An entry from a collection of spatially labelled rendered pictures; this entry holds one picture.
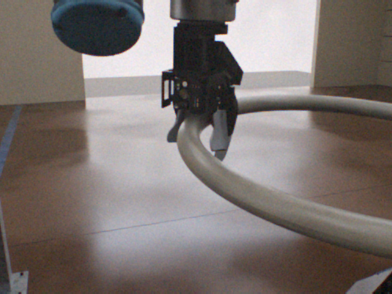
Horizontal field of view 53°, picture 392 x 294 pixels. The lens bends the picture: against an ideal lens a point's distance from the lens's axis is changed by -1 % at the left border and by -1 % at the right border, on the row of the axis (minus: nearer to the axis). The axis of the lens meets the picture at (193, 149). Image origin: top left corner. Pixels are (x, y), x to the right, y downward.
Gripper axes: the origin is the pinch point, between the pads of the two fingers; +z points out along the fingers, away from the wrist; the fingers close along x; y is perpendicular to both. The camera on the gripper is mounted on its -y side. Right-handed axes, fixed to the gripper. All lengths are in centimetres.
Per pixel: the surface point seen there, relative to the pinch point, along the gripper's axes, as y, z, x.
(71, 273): -57, 97, -88
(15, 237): -68, 101, -138
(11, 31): -369, 31, -478
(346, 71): -806, 106, -41
